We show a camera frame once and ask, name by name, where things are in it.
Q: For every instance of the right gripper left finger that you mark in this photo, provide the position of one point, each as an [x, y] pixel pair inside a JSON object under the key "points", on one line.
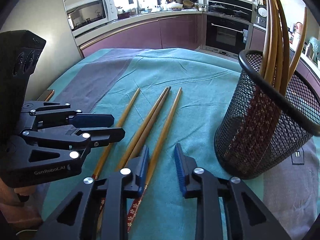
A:
{"points": [[76, 217]]}

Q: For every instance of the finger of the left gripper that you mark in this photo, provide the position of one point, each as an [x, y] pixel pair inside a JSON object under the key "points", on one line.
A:
{"points": [[95, 120], [98, 136]]}

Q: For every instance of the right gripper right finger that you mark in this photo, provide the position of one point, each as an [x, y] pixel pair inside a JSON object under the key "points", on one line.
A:
{"points": [[224, 207]]}

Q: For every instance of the bamboo chopstick two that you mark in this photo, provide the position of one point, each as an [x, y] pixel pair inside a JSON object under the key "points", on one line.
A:
{"points": [[106, 151]]}

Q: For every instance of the bamboo chopstick six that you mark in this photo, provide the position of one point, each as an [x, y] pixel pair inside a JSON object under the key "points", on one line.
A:
{"points": [[153, 162]]}

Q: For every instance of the bamboo chopstick four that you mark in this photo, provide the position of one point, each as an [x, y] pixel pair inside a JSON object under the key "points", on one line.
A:
{"points": [[148, 128]]}

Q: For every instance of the bamboo chopstick three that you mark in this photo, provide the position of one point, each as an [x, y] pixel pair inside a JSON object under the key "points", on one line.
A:
{"points": [[138, 134]]}

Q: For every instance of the black mesh cup holder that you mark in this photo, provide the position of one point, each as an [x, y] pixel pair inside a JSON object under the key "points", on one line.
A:
{"points": [[261, 127]]}

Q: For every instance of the bamboo chopstick nine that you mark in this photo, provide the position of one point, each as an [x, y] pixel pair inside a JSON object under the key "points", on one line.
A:
{"points": [[263, 67]]}

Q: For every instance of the bamboo chopstick five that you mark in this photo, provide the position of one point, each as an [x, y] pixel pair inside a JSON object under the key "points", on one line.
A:
{"points": [[285, 72]]}

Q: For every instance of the bamboo chopstick eight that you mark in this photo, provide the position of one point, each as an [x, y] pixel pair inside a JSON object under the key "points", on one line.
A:
{"points": [[272, 45]]}

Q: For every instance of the bamboo chopstick seven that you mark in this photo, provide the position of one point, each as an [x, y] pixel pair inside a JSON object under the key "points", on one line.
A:
{"points": [[279, 65]]}

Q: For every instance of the pink sleeve left forearm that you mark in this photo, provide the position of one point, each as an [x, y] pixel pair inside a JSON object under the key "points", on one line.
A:
{"points": [[22, 217]]}

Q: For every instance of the left hand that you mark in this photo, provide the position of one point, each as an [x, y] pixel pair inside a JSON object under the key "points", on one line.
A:
{"points": [[15, 196]]}

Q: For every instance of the white microwave oven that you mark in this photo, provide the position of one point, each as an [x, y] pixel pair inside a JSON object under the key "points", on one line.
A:
{"points": [[89, 14]]}

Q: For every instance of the black built-in oven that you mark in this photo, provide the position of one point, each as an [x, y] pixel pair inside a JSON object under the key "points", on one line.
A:
{"points": [[227, 36]]}

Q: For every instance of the black stove hood unit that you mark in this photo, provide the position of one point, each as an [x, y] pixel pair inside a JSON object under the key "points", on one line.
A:
{"points": [[241, 9]]}

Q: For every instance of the pink thermos jug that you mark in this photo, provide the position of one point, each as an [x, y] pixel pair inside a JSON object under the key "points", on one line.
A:
{"points": [[298, 29]]}

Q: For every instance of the grey rice cooker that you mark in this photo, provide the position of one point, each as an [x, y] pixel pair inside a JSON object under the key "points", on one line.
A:
{"points": [[261, 17]]}

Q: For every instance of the black camera box left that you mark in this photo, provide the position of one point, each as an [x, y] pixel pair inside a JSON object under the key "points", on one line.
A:
{"points": [[20, 52]]}

